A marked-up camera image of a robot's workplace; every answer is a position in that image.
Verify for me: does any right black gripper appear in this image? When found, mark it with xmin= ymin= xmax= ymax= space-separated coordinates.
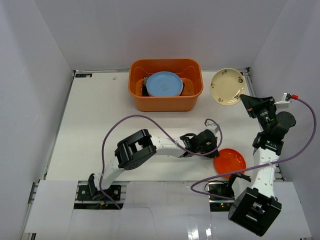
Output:
xmin=240 ymin=94 xmax=277 ymax=134

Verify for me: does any small cream patterned plate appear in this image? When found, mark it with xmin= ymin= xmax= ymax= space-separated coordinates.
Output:
xmin=209 ymin=68 xmax=246 ymax=106

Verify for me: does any orange round plate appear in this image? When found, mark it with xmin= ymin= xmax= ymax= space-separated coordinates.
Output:
xmin=213 ymin=148 xmax=247 ymax=175

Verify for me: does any blue round plate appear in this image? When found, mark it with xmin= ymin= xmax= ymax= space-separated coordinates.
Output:
xmin=146 ymin=71 xmax=184 ymax=97

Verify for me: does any black floral rectangular plate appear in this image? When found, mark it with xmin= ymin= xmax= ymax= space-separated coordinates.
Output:
xmin=142 ymin=75 xmax=149 ymax=97

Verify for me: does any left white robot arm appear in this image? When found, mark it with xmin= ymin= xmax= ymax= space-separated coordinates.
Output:
xmin=88 ymin=127 xmax=219 ymax=200

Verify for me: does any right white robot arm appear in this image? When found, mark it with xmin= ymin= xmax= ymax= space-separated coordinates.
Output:
xmin=225 ymin=93 xmax=296 ymax=237

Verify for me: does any orange plastic bin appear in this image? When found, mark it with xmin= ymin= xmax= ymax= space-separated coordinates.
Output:
xmin=128 ymin=58 xmax=204 ymax=112

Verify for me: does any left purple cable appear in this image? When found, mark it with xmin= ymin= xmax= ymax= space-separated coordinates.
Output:
xmin=99 ymin=114 xmax=224 ymax=210

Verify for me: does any purple cable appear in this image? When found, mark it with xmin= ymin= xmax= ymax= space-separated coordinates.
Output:
xmin=190 ymin=97 xmax=316 ymax=201
xmin=99 ymin=114 xmax=224 ymax=210

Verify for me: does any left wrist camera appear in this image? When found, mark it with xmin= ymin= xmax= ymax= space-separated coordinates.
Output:
xmin=204 ymin=118 xmax=221 ymax=135

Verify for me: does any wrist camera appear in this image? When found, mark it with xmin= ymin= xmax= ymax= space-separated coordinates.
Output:
xmin=274 ymin=92 xmax=299 ymax=108
xmin=204 ymin=118 xmax=221 ymax=135

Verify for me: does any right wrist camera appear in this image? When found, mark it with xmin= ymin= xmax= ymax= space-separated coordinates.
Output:
xmin=274 ymin=92 xmax=299 ymax=108

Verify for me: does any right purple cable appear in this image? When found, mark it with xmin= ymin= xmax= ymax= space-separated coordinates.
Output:
xmin=190 ymin=97 xmax=316 ymax=201

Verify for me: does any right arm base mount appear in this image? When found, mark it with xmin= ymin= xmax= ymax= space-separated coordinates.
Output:
xmin=204 ymin=181 xmax=258 ymax=212

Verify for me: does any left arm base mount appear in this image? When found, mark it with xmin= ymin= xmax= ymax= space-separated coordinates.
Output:
xmin=73 ymin=184 xmax=125 ymax=210

